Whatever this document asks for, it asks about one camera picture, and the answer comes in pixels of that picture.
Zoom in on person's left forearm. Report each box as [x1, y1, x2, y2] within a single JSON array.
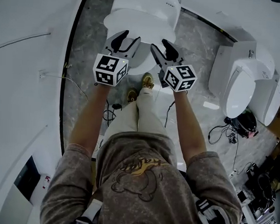
[[67, 82, 110, 155]]

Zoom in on dark framed window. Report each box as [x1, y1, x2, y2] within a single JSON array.
[[12, 154, 42, 202]]

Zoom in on white toilet with side panel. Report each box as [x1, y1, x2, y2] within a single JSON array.
[[205, 38, 278, 121]]

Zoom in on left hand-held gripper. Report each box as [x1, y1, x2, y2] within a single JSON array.
[[92, 28, 143, 88]]

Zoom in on black floor cable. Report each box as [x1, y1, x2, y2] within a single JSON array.
[[102, 102, 123, 128]]

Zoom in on thin white cable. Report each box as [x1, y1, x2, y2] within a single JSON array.
[[42, 73, 91, 102]]

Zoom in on grey harness strap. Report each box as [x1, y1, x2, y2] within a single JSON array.
[[72, 197, 104, 224], [193, 198, 232, 224]]

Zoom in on black cable bundle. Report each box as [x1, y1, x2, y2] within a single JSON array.
[[207, 122, 239, 147]]

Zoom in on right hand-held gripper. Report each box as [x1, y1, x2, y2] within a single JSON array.
[[147, 38, 200, 94]]

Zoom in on dark equipment pile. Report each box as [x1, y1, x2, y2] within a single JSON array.
[[235, 159, 280, 224]]

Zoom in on white toilet body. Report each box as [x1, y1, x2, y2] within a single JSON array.
[[108, 0, 182, 79]]

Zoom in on white narrow toilet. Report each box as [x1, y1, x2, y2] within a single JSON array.
[[246, 72, 280, 128]]

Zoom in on white bottle with red label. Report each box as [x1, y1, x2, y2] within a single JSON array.
[[41, 174, 52, 190]]

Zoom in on person's left olive shoe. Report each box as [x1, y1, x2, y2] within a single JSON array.
[[126, 87, 140, 103]]

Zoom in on beige trousers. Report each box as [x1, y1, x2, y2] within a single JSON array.
[[103, 84, 172, 145]]

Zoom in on grey wall cable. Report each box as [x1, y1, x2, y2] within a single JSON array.
[[0, 29, 51, 56]]

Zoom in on person's right forearm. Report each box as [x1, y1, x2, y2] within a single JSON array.
[[169, 89, 211, 166]]

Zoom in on brown printed t-shirt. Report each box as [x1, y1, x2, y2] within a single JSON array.
[[39, 125, 248, 224]]

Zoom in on person's right olive shoe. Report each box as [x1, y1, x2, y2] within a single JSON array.
[[141, 71, 156, 90]]

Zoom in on black helmet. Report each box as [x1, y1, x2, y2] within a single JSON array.
[[223, 109, 261, 140]]

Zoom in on person's olive shoe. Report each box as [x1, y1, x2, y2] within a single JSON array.
[[141, 71, 156, 90], [126, 87, 140, 103]]

